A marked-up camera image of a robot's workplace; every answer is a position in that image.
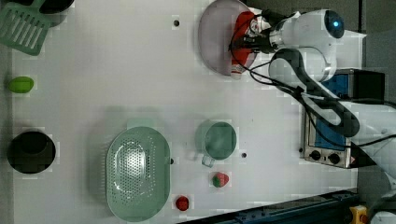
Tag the green perforated colander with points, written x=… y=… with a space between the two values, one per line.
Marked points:
x=138 y=172

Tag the strawberry toy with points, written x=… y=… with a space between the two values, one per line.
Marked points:
x=219 y=180

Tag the black cup with spatula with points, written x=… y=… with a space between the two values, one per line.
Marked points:
x=54 y=10

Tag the green measuring cup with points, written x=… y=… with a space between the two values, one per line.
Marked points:
x=216 y=140

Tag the red tomato toy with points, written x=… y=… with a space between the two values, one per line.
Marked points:
x=182 y=203

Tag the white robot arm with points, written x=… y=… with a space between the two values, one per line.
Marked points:
x=304 y=47

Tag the light purple plate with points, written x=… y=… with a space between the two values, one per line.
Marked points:
x=215 y=35

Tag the green lime toy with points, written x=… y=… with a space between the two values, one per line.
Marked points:
x=21 y=84

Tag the green slotted spatula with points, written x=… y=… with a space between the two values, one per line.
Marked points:
x=24 y=28

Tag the yellow emergency stop button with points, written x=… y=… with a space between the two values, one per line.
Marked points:
x=359 y=214

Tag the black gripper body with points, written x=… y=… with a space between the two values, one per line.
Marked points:
x=258 y=43

